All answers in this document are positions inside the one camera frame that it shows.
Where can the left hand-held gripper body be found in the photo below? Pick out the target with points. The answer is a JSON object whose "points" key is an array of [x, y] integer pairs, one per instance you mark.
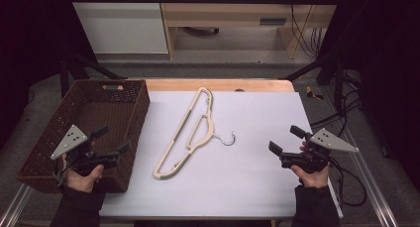
{"points": [[71, 141]]}

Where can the brown woven basket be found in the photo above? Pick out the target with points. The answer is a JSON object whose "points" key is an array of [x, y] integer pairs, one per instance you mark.
{"points": [[99, 111]]}

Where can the wooden desk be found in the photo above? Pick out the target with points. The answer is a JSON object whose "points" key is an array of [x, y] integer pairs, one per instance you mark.
{"points": [[231, 14]]}

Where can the white cabinet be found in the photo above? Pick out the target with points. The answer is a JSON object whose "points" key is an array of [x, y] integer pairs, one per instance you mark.
{"points": [[122, 28]]}

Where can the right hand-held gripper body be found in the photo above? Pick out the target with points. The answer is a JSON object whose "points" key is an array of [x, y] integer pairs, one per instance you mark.
{"points": [[330, 140]]}

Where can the dark curtain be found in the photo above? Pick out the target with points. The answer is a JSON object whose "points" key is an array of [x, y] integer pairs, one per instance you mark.
{"points": [[389, 71], [29, 55]]}

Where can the yellow and black tool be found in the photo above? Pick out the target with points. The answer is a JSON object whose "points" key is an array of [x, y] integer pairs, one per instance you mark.
{"points": [[312, 93]]}

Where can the black metal stand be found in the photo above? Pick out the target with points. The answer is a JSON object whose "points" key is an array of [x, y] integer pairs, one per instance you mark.
{"points": [[336, 81], [64, 75]]}

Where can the white table sheet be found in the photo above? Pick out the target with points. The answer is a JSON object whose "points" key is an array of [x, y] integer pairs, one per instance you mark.
{"points": [[251, 174]]}

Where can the person's right hand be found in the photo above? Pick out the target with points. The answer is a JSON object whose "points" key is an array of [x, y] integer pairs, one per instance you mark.
{"points": [[315, 180]]}

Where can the person's left hand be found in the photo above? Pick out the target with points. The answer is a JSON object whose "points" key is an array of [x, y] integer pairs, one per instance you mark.
{"points": [[81, 183]]}

